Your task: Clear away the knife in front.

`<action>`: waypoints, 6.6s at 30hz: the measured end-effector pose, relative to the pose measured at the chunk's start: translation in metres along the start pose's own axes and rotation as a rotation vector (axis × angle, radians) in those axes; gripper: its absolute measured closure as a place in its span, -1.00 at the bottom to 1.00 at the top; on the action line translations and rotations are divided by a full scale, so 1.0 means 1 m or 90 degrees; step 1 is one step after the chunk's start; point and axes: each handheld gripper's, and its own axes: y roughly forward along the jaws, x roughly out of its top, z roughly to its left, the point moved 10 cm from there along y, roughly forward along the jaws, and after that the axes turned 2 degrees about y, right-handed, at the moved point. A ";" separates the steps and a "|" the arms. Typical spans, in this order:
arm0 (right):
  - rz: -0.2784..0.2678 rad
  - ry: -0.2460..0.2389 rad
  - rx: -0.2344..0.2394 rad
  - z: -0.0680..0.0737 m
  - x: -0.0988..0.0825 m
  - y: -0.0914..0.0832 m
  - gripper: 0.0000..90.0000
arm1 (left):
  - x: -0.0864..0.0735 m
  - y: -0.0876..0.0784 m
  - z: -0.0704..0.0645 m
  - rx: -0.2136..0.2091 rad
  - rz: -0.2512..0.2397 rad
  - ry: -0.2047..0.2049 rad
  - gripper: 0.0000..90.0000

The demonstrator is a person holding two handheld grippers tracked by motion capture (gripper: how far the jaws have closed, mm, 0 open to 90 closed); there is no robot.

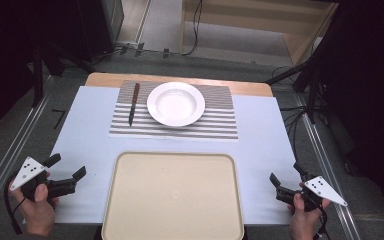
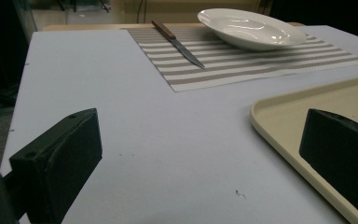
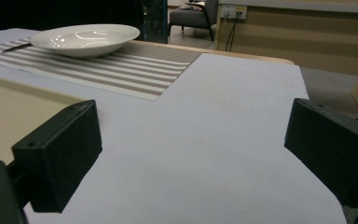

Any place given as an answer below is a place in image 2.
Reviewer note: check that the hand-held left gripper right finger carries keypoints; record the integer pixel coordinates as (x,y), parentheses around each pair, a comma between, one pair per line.
(341,146)

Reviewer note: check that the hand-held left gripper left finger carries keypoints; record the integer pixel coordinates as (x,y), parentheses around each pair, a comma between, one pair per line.
(59,161)

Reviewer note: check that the beige tray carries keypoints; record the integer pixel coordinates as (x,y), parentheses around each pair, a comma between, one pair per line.
(295,124)

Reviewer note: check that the striped placemat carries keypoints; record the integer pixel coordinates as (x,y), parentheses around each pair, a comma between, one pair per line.
(230,62)

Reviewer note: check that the white plate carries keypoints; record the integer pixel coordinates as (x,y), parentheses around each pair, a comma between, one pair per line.
(251,29)

